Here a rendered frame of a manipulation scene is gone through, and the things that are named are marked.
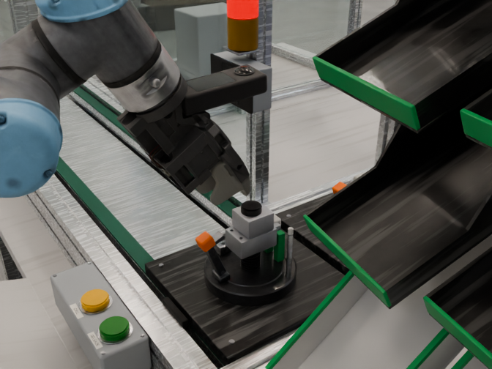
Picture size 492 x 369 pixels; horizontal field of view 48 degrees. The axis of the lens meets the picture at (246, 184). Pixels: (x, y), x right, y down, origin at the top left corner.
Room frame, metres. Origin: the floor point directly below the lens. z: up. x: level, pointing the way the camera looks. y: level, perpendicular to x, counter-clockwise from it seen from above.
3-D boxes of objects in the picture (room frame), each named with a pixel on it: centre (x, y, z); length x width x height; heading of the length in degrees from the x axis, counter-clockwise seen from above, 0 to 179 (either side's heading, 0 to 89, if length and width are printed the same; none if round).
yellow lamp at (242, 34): (0.90, 0.00, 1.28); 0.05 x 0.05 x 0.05
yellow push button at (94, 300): (0.63, 0.22, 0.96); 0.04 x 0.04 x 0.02
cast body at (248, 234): (0.69, -0.02, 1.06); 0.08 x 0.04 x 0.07; 125
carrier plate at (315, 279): (0.68, -0.01, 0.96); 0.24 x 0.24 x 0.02; 35
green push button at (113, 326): (0.57, 0.18, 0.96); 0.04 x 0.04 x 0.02
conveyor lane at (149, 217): (0.94, 0.14, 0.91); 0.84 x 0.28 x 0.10; 35
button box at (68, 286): (0.63, 0.22, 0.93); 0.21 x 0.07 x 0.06; 35
